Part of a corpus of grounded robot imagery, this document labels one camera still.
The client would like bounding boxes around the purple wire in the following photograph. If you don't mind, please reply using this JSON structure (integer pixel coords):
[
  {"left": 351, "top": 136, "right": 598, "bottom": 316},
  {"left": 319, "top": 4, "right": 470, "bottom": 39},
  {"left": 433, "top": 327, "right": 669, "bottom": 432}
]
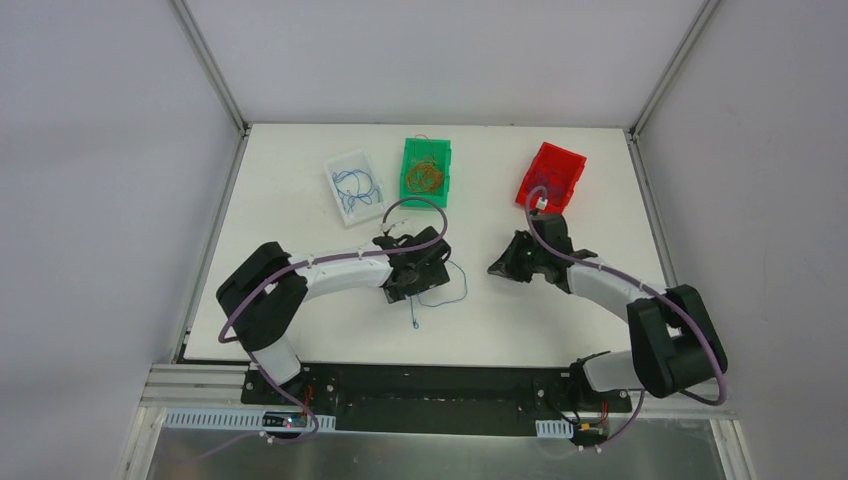
[{"left": 526, "top": 168, "right": 574, "bottom": 208}]

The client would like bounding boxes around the orange wire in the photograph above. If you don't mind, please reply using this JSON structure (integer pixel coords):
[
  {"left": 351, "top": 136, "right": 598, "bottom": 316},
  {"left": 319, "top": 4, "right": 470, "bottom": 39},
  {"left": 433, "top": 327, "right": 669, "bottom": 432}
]
[{"left": 404, "top": 134, "right": 445, "bottom": 197}]

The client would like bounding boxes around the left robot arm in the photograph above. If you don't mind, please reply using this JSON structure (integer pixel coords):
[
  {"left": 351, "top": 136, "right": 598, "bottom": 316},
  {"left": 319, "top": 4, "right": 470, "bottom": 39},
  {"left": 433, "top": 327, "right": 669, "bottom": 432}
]
[{"left": 215, "top": 227, "right": 452, "bottom": 405}]

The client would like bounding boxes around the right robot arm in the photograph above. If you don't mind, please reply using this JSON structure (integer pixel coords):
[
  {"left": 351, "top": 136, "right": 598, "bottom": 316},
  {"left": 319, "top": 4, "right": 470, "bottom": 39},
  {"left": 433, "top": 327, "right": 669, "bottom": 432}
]
[{"left": 487, "top": 211, "right": 728, "bottom": 410}]

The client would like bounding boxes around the white plastic bin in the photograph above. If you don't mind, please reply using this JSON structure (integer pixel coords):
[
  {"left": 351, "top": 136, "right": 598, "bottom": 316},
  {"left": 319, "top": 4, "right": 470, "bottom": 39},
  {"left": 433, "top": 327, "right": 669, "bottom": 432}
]
[{"left": 324, "top": 150, "right": 387, "bottom": 227}]

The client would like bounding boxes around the red plastic bin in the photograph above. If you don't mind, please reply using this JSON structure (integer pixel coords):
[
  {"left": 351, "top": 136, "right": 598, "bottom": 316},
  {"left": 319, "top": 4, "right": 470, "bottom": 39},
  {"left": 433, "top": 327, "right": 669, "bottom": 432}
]
[{"left": 515, "top": 142, "right": 587, "bottom": 214}]

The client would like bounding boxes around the green plastic bin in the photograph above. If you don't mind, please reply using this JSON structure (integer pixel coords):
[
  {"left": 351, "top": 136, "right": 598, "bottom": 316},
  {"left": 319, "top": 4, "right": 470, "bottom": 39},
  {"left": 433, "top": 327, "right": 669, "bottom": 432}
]
[{"left": 399, "top": 134, "right": 452, "bottom": 209}]

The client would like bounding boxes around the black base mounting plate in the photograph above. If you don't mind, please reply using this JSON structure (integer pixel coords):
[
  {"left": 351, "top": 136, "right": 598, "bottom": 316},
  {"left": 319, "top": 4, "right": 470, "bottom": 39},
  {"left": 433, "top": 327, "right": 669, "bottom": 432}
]
[{"left": 283, "top": 363, "right": 632, "bottom": 437}]

